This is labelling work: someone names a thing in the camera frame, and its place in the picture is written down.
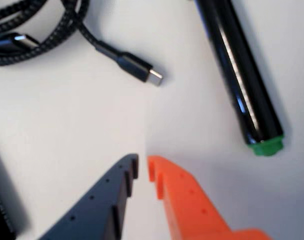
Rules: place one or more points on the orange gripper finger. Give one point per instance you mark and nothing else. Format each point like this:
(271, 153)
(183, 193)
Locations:
(191, 210)

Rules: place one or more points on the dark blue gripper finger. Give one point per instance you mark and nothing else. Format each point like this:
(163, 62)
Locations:
(96, 215)

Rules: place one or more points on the black marker with green cap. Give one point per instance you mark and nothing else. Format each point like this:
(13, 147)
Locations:
(237, 75)

